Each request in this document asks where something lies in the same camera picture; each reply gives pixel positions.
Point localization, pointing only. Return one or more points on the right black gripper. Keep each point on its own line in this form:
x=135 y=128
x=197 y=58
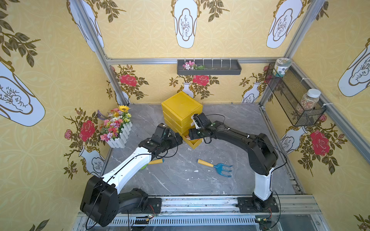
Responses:
x=195 y=133

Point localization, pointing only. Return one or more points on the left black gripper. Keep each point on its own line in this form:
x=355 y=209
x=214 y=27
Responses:
x=172 y=138

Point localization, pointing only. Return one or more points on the yellow three-drawer cabinet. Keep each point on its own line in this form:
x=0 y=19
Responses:
x=178 y=111

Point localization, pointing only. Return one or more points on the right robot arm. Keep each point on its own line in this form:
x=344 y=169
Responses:
x=261 y=153

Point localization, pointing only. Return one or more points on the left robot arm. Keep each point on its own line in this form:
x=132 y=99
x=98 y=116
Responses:
x=103 y=200

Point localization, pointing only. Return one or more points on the flowers in white fence planter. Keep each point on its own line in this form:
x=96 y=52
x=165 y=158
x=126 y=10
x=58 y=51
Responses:
x=116 y=126

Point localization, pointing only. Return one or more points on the pink flowers in tray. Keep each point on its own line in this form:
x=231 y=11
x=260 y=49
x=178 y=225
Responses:
x=191 y=65

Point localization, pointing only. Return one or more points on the jar with green label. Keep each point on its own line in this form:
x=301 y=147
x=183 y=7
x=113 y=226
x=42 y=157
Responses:
x=281 y=66

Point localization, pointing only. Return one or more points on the jar with white lid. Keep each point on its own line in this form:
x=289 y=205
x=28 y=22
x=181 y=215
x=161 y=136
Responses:
x=308 y=101

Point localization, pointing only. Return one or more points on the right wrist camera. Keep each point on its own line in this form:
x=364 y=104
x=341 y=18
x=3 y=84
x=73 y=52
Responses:
x=194 y=121

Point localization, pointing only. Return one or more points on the green trowel with yellow handle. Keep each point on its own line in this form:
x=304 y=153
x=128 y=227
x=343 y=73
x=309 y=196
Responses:
x=153 y=162

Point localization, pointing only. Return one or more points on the blue rake with yellow handle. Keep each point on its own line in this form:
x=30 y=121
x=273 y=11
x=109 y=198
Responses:
x=220 y=168

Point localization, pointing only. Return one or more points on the grey wall shelf tray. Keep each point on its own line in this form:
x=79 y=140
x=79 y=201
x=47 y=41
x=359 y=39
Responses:
x=214 y=67

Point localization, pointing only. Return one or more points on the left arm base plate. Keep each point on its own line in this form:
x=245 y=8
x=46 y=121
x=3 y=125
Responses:
x=150 y=205

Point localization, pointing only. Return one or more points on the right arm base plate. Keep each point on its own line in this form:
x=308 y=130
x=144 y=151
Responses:
x=256 y=205

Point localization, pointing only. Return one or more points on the black wire wall basket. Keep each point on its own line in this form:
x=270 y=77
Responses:
x=288 y=92

